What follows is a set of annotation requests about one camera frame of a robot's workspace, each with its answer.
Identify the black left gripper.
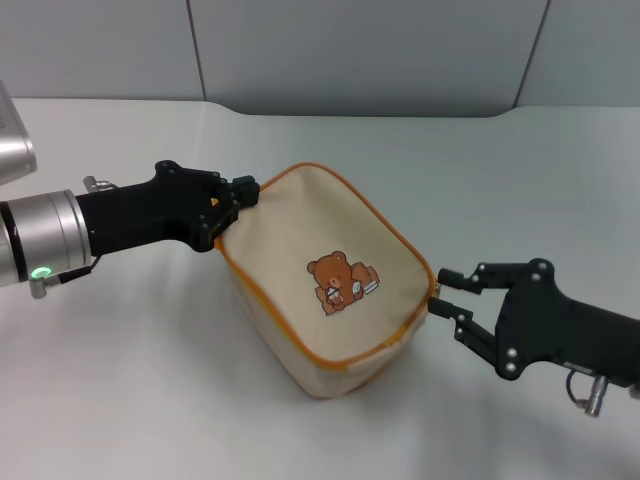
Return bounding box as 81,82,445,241
74,160,262,258

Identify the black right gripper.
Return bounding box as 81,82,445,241
429,257,640,389

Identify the beige bear print food bag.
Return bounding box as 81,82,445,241
213,160,437,401

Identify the right gripper connector with cable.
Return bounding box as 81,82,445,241
564,370,610,417

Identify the left wrist cable with plug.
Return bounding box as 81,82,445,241
28,253,105,301

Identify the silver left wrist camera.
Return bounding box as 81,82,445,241
0,79,39,187

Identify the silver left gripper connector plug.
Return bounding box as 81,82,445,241
82,174,120,194

